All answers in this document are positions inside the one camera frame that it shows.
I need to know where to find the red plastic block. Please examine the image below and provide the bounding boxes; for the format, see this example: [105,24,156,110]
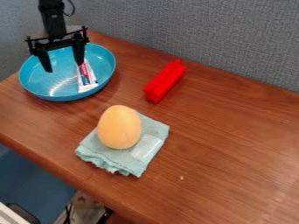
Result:
[143,59,187,103]

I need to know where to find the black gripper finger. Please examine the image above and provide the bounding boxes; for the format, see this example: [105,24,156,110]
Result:
[72,34,87,66]
[35,48,52,73]

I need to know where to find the dark object at corner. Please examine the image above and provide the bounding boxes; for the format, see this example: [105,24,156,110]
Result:
[0,202,41,224]

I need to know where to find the blue plate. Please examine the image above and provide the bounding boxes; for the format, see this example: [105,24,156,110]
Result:
[19,44,116,102]

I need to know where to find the white toothpaste tube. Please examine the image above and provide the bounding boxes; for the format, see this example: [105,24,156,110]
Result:
[77,60,99,93]

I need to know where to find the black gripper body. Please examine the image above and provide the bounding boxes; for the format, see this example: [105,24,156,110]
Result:
[25,7,89,56]

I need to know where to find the table leg frame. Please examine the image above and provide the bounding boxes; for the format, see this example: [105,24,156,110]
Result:
[53,191,113,224]

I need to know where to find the orange egg-shaped sponge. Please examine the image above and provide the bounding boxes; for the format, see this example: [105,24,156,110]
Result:
[97,105,141,150]

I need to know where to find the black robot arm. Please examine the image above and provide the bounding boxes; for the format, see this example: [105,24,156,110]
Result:
[25,0,89,73]

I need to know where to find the light blue folded cloth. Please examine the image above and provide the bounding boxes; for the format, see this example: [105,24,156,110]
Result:
[75,114,169,178]

